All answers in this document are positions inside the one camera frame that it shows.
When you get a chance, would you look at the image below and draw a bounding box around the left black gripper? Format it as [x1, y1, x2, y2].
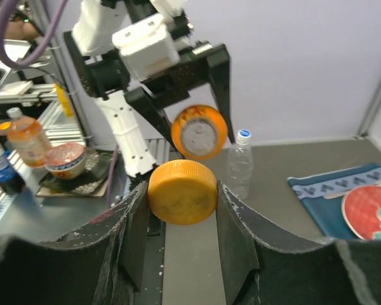
[125, 41, 235, 159]

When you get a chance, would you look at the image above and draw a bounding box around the red teal patterned plate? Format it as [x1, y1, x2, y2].
[342, 187, 381, 240]

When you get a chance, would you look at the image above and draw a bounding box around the orange juice bottle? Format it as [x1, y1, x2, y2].
[171, 104, 228, 159]

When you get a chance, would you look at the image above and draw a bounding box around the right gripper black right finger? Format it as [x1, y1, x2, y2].
[216, 183, 381, 304]

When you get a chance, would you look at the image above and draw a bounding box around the silver fork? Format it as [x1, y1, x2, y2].
[323, 179, 381, 200]

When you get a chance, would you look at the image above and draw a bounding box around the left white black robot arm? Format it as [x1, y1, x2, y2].
[63, 1, 235, 178]

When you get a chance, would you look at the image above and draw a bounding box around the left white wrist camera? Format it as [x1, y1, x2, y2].
[112, 13, 180, 81]

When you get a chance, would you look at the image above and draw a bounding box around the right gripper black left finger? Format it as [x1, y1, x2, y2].
[0, 182, 149, 304]

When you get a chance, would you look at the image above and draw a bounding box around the dark cola bottle blue label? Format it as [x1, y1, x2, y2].
[0, 143, 25, 195]

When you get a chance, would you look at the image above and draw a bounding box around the orange drink bottle background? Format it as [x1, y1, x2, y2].
[7, 107, 52, 168]

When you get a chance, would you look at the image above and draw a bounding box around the orange bottle cap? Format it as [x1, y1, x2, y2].
[147, 159, 218, 225]

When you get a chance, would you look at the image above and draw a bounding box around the red patterned bowl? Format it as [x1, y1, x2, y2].
[44, 142, 86, 180]

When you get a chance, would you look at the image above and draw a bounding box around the grey slotted cable duct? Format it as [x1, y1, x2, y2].
[0, 151, 32, 220]

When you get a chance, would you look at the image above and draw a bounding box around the blue patterned placemat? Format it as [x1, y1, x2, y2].
[287, 163, 381, 239]

